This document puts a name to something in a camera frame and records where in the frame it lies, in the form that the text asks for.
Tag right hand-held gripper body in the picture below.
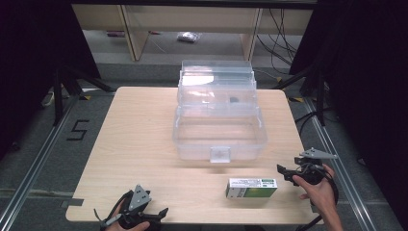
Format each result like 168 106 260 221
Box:
293 147 339 186

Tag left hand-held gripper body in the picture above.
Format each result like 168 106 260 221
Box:
118 184 154 230

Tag green and white medicine box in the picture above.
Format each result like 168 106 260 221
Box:
225 177 279 199

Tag clear plastic storage box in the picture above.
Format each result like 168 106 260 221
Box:
171 59 269 165

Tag person's left hand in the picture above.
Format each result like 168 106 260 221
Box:
104 205 150 231

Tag person's right hand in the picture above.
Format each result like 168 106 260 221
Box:
292 165 337 213

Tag black metal stand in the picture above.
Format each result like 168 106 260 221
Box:
271 63 327 127
52 64 115 127

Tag black curtain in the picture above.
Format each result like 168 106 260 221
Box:
0 0 101 160
288 0 408 227

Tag crumpled clear plastic bag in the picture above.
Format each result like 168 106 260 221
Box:
176 31 202 44

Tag light wooden shelf unit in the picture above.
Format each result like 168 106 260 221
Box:
71 4 314 63

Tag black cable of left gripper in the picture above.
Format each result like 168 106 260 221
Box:
93 190 135 227

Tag black floor cable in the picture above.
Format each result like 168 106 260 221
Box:
293 108 325 137

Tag metal floor rail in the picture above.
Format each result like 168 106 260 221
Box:
0 95 81 231
302 97 377 231

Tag black hanging cables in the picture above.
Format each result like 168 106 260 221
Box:
255 8 300 67

